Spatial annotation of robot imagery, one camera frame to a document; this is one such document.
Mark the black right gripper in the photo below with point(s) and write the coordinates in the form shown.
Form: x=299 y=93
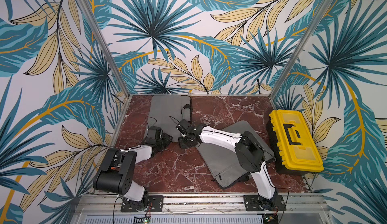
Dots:
x=184 y=141

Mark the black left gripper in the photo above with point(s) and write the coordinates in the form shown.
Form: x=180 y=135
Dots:
x=167 y=139

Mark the grey zippered laptop bag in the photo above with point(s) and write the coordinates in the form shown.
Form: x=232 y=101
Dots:
x=166 y=111

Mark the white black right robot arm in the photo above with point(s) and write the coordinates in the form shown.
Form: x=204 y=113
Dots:
x=249 y=153

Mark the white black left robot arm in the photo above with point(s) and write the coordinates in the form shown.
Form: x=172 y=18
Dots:
x=115 y=174

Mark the yellow black toolbox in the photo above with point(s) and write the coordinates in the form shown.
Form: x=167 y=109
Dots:
x=291 y=141

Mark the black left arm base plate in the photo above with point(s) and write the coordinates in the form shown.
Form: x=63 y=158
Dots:
x=145 y=202

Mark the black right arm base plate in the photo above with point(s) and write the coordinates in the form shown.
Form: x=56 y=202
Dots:
x=258 y=203

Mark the aluminium front rail frame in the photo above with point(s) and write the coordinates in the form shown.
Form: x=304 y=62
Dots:
x=203 y=208

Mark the aluminium corner post left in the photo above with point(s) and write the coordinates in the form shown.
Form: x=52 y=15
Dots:
x=90 y=18

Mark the aluminium corner post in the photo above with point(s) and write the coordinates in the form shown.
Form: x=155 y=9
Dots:
x=90 y=18
x=301 y=31

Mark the aluminium corner post right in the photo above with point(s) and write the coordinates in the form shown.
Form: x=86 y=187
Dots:
x=301 y=31

